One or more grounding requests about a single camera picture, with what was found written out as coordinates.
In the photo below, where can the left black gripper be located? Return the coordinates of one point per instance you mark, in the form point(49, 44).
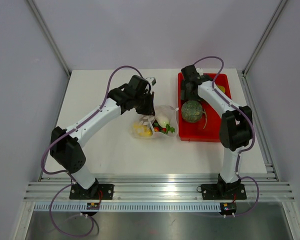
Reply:
point(149, 109)

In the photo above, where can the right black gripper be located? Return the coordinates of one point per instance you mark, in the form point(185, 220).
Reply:
point(185, 93)

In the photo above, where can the white garlic bulb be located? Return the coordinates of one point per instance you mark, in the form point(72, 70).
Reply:
point(162, 120)

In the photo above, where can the yellow mango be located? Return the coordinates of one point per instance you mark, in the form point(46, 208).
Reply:
point(141, 130)

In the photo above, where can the clear zip top bag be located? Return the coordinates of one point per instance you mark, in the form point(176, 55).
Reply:
point(169, 111)

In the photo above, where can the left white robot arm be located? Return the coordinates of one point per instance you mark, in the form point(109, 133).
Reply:
point(67, 144)

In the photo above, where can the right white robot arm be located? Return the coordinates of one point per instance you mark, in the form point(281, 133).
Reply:
point(236, 133)

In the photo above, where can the green netted melon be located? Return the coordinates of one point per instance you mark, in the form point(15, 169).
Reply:
point(192, 111)

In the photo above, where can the yellow star fruit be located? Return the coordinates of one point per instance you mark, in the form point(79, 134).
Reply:
point(222, 88)

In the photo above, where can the red plastic tray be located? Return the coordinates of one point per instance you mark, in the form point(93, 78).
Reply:
point(205, 130)

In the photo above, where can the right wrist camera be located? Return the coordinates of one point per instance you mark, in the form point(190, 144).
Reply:
point(200, 71)

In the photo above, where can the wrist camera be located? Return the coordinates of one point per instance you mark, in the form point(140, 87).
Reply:
point(152, 81)
point(200, 71)

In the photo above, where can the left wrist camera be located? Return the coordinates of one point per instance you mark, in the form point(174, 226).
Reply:
point(152, 81)

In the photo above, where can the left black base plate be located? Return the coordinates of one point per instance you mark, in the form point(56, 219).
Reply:
point(102, 191)

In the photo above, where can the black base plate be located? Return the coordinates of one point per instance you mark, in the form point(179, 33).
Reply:
point(214, 192)
point(102, 191)

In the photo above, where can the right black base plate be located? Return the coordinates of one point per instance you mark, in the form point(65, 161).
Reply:
point(214, 192)

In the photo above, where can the right aluminium frame post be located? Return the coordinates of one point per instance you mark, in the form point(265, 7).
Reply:
point(265, 35)

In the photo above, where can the aluminium frame post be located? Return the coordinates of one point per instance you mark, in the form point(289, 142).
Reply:
point(33, 7)
point(265, 35)

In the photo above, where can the aluminium rail beam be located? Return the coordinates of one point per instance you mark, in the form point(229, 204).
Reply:
point(161, 187)

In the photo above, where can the left aluminium frame post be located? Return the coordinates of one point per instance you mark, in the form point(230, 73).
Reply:
point(33, 7)

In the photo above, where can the white slotted cable duct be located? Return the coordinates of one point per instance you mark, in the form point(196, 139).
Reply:
point(190, 207)

